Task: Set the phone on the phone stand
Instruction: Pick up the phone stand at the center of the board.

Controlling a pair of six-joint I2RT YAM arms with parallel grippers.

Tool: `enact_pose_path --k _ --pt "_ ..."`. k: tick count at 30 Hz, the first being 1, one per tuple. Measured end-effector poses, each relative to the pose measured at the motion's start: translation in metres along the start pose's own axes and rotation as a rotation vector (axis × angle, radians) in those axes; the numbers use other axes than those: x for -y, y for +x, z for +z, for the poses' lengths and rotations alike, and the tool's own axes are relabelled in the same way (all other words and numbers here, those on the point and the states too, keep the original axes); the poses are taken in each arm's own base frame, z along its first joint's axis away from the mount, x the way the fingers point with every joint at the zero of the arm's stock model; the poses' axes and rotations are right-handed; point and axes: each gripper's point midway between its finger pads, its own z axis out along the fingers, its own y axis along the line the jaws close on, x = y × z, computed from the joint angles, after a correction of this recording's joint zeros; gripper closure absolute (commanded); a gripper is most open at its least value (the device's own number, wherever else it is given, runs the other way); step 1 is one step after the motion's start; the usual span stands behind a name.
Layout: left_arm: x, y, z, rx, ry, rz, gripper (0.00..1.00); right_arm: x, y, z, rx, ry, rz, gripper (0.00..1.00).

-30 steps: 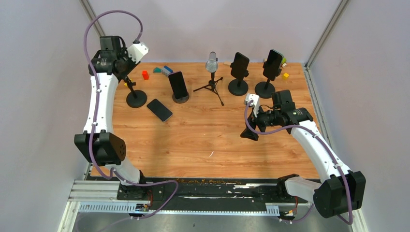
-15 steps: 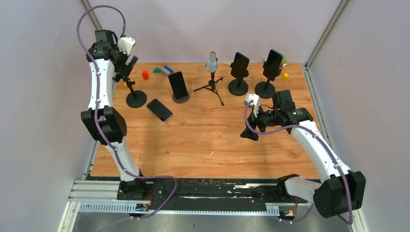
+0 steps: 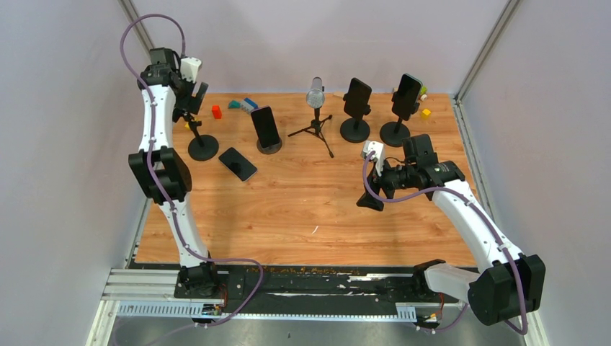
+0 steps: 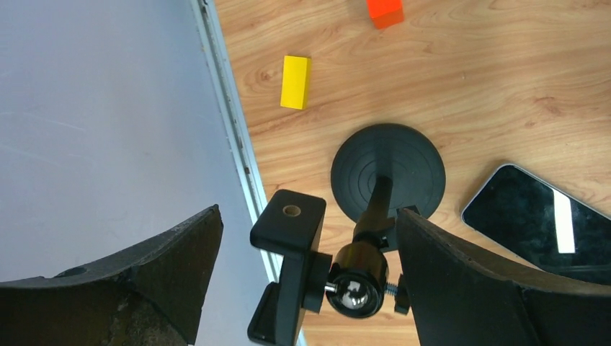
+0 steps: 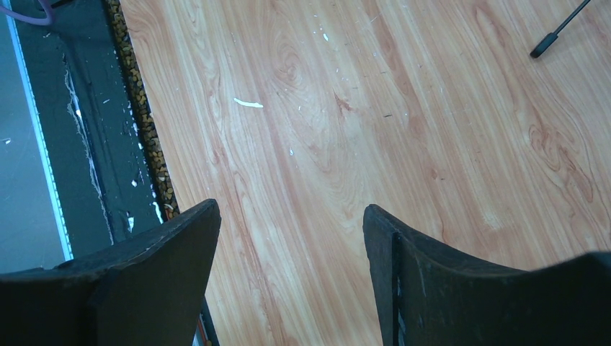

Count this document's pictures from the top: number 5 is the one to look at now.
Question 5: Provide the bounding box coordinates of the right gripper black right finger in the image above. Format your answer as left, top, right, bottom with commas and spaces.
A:
362, 205, 610, 345

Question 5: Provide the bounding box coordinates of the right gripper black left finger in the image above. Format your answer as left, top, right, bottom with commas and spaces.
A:
1, 199, 221, 345

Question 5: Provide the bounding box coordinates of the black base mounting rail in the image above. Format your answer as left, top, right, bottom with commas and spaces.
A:
5, 1, 171, 259

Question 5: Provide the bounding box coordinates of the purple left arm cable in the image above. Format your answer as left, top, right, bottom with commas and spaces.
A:
0, 0, 54, 27

